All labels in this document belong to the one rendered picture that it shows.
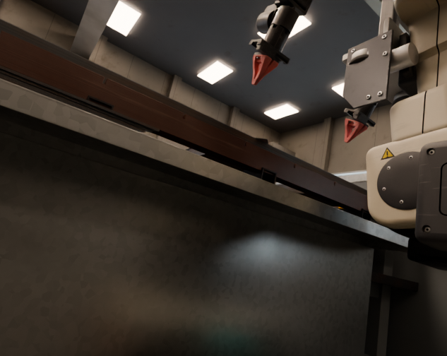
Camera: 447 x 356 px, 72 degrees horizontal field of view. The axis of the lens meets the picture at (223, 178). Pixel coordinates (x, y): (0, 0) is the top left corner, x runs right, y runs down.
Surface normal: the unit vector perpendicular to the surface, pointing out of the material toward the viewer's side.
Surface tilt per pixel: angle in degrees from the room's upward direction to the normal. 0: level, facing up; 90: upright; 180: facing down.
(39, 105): 90
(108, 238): 90
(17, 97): 90
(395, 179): 90
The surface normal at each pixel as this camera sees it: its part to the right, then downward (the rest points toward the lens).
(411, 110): -0.80, -0.30
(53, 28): 0.57, -0.07
